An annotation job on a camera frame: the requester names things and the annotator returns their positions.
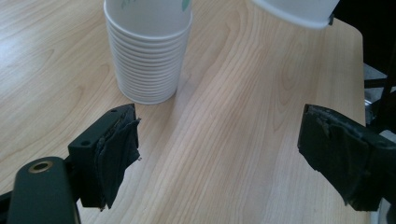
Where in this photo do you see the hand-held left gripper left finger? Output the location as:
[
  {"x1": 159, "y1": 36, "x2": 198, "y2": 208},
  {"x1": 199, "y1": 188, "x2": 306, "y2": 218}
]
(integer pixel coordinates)
[{"x1": 67, "y1": 103, "x2": 141, "y2": 210}]

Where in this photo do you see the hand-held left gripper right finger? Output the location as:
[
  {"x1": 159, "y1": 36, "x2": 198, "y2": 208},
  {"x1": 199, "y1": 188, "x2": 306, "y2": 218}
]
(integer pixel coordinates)
[{"x1": 297, "y1": 104, "x2": 396, "y2": 213}]

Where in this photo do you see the stack of white paper cups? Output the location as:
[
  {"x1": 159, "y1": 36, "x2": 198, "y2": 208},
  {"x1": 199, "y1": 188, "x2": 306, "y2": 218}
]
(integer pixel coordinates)
[{"x1": 103, "y1": 0, "x2": 193, "y2": 105}]

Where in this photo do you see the white paper drinking cup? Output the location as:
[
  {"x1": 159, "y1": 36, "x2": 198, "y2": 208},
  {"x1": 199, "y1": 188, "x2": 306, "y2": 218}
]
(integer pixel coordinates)
[{"x1": 247, "y1": 0, "x2": 341, "y2": 30}]

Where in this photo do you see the black tripod stand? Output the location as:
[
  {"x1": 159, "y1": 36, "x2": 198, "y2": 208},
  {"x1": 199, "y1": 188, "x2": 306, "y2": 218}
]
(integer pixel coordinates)
[{"x1": 363, "y1": 40, "x2": 396, "y2": 133}]

